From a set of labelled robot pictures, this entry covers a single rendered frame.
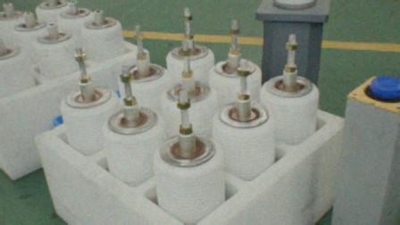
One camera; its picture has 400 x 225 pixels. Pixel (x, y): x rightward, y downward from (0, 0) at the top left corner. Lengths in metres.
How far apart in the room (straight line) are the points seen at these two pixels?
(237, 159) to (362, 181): 0.17
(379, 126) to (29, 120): 0.69
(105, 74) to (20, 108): 0.20
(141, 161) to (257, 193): 0.17
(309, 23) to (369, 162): 0.41
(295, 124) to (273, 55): 0.29
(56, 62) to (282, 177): 0.58
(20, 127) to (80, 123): 0.29
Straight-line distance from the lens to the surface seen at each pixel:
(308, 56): 0.98
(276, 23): 0.96
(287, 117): 0.72
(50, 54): 1.03
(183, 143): 0.58
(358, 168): 0.65
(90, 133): 0.74
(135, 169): 0.67
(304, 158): 0.71
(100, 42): 1.08
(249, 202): 0.62
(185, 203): 0.59
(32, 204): 0.98
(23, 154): 1.03
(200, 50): 0.90
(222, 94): 0.79
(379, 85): 0.60
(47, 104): 1.01
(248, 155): 0.65
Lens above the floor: 0.59
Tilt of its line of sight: 30 degrees down
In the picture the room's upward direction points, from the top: 3 degrees counter-clockwise
